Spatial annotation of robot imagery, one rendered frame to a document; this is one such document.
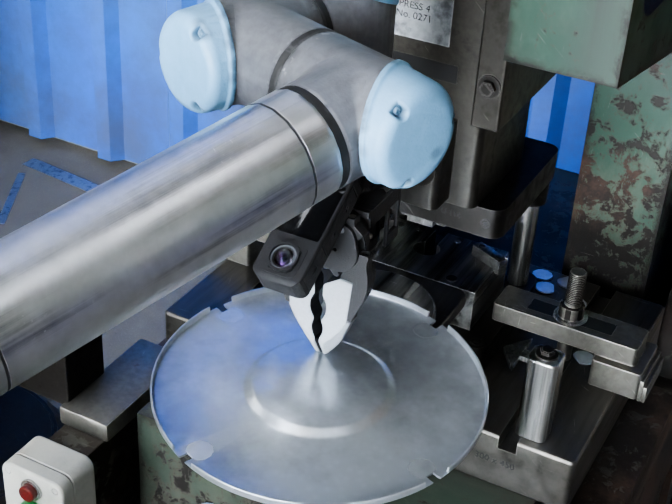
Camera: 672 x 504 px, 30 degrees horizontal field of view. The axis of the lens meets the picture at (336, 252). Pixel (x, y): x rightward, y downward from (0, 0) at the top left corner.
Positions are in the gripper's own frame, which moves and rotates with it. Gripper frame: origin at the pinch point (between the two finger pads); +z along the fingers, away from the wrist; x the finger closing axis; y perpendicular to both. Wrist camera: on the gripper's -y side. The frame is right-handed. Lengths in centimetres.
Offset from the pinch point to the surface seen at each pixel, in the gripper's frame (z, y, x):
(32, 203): 79, 109, 132
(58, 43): 52, 135, 143
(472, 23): -26.2, 14.8, -5.4
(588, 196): 0.8, 40.3, -11.3
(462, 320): 6.0, 18.2, -6.4
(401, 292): 1.9, 13.8, -1.5
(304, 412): 1.6, -7.2, -2.6
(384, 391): 1.4, -1.3, -7.2
